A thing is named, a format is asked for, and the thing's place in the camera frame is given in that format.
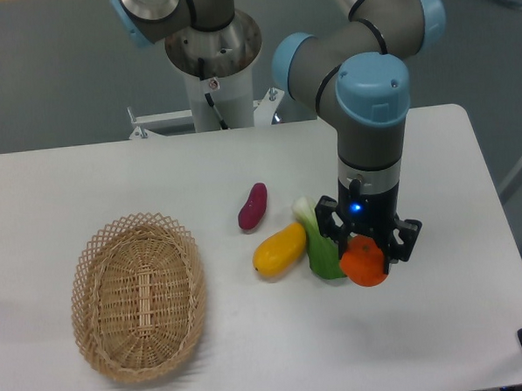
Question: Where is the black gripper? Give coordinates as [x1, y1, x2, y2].
[314, 183, 422, 275]

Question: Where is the orange fruit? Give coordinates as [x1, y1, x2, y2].
[339, 235, 388, 287]

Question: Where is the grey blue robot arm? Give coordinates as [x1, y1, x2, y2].
[110, 0, 446, 267]

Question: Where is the green white bok choy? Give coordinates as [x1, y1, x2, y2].
[291, 197, 345, 280]

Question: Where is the yellow mango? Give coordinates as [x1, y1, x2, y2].
[252, 222, 306, 277]

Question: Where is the purple sweet potato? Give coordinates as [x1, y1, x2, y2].
[238, 182, 268, 231]

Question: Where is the woven wicker basket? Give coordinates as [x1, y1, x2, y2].
[71, 213, 207, 384]

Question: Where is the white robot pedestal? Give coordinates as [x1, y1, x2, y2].
[127, 67, 285, 140]

